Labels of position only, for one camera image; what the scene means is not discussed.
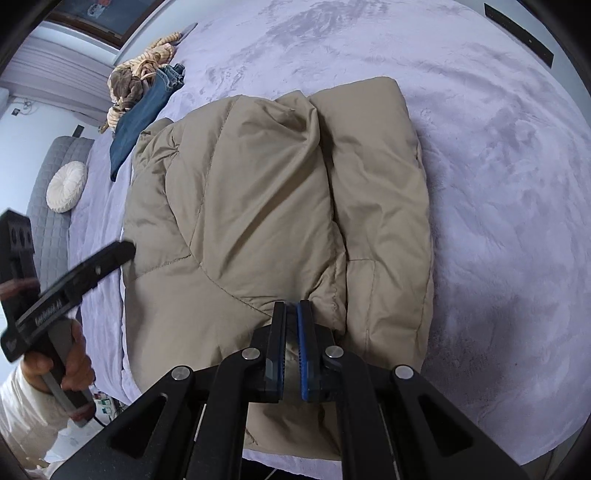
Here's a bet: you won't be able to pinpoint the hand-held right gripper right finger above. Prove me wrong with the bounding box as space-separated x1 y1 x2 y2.
298 300 532 480

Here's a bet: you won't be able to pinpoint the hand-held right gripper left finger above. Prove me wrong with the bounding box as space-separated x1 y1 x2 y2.
48 301 289 480

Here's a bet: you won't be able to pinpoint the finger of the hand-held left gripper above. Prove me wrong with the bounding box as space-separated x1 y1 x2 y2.
69 241 137 296

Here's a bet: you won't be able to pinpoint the beige puffer jacket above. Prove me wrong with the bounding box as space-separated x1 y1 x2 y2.
121 76 435 462

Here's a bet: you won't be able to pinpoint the person's left forearm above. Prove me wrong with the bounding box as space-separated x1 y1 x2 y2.
0 364 93 467

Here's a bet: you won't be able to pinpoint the person's left hand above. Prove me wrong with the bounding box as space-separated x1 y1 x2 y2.
23 318 95 393

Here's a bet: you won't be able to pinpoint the grey quilted headboard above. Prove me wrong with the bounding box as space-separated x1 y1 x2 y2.
25 136 95 324

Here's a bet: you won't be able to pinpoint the white round pleated pillow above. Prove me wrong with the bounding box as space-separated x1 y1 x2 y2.
46 161 88 213

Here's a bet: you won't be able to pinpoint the blue denim jeans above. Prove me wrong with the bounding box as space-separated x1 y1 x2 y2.
109 64 186 182

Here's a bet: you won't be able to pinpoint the brown knitted cloth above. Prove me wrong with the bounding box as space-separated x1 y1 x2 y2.
107 65 148 109

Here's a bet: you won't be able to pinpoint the pale pleated curtain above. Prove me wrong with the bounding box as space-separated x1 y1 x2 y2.
0 28 116 125

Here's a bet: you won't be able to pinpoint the beige striped fleece cloth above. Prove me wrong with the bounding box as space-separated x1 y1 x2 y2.
107 31 178 132

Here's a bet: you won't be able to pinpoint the lavender plush blanket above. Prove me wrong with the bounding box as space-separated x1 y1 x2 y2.
69 0 591 480

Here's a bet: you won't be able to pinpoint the dark framed window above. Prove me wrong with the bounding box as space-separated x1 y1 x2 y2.
46 0 176 47

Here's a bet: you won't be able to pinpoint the black flat screen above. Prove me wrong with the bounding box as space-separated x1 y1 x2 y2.
484 4 555 66

